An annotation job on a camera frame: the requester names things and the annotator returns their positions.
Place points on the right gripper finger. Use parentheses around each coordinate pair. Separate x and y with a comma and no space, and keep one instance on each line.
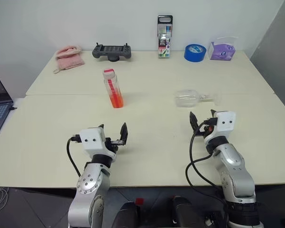
(194,122)
(213,114)

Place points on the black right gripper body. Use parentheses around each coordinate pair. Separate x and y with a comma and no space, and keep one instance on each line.
(207,130)

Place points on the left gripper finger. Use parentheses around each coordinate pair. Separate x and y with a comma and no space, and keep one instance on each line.
(102,126)
(124,134)

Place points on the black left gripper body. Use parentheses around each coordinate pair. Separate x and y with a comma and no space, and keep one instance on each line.
(114,143)

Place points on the clear wine glass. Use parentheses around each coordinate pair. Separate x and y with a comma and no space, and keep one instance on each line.
(187,97)

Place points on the bottle with orange liquid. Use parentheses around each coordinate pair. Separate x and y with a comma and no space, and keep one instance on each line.
(115,95)

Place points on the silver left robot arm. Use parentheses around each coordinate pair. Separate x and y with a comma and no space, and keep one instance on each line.
(90,185)

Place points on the blue tape roll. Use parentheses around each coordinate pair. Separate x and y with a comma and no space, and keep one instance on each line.
(194,53)

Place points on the purple tissue box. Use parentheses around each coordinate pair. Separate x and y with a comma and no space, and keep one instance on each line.
(222,51)

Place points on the small red block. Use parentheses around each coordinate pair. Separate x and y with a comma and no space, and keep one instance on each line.
(139,201)

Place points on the dark rounded shape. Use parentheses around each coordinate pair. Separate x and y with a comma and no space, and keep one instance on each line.
(127,216)
(185,211)

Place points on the pink folded towel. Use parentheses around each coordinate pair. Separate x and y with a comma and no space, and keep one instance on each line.
(70,59)

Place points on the grey handheld controller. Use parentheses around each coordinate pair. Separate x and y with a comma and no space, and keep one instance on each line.
(111,51)

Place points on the marker pen pack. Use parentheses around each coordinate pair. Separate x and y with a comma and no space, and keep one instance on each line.
(164,40)

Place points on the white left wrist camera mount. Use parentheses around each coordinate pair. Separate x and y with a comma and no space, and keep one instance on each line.
(95,140)

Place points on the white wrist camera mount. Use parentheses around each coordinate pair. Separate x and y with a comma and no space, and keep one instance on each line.
(225,122)
(95,140)

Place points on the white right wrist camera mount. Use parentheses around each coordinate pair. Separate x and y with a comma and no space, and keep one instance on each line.
(225,122)

